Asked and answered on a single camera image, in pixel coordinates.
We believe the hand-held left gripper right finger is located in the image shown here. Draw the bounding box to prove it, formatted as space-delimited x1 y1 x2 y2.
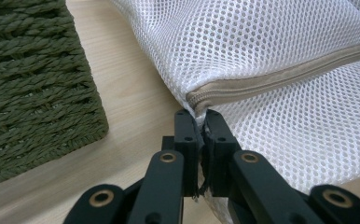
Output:
202 108 242 199

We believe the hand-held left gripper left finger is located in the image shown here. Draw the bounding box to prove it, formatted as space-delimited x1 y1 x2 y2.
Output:
161 108 205 198

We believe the green woven basket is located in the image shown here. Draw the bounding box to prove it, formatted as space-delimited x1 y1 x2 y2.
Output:
0 0 110 191

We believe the white mesh laundry bag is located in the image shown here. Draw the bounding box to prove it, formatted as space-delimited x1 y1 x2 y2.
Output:
109 0 360 224

